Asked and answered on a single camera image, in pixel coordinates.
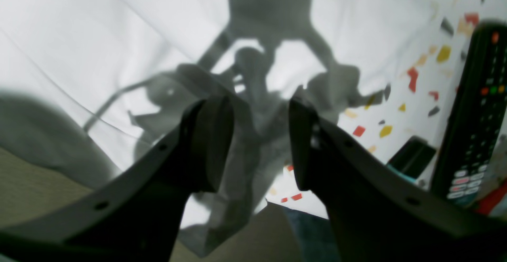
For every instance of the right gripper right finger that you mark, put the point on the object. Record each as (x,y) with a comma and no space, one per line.
(377,216)

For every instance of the black TV remote control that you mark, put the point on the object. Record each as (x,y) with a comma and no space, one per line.
(477,106)

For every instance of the blue highlighter marker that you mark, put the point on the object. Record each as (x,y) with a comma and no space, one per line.
(412,159)

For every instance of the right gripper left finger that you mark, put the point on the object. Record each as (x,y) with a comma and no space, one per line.
(136,217)

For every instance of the white T-shirt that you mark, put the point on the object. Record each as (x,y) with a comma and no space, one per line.
(88,86)

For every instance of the terrazzo patterned tablecloth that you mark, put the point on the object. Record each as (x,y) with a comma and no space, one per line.
(417,103)

